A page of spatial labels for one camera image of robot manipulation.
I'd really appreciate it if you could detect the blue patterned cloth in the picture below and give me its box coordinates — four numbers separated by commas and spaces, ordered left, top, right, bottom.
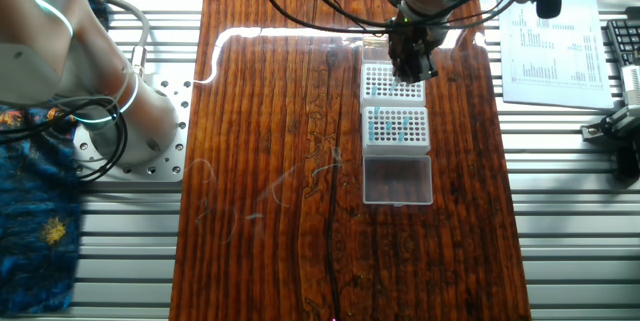
0, 0, 111, 318

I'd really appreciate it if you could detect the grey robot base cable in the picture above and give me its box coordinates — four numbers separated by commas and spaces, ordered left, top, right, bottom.
99, 0, 151, 78

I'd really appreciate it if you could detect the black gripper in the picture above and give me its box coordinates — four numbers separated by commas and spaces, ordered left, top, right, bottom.
387, 24, 442, 85

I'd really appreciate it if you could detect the black mount block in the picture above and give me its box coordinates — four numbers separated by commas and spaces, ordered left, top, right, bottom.
613, 143, 640, 182

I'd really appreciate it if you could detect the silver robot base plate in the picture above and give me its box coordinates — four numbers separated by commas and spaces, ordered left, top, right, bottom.
72, 74, 194, 184

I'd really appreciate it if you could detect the white pipette tip box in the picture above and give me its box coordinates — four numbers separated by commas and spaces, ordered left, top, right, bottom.
358, 29, 427, 115
360, 105, 434, 207

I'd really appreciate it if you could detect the small silver camera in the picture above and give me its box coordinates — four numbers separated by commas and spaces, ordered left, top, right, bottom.
619, 63, 640, 108

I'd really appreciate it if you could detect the black cable bundle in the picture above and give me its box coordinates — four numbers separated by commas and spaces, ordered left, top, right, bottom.
0, 95, 131, 183

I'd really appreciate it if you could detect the black keyboard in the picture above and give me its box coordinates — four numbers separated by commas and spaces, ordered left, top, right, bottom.
605, 17, 640, 68

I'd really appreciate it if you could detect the brown wooden board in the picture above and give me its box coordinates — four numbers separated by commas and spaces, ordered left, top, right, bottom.
168, 0, 533, 321

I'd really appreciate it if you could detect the metal mount bracket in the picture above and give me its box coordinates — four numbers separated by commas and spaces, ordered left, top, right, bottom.
579, 105, 640, 143

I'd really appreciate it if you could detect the printed paper sheet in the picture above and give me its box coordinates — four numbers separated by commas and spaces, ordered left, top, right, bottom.
498, 0, 616, 111

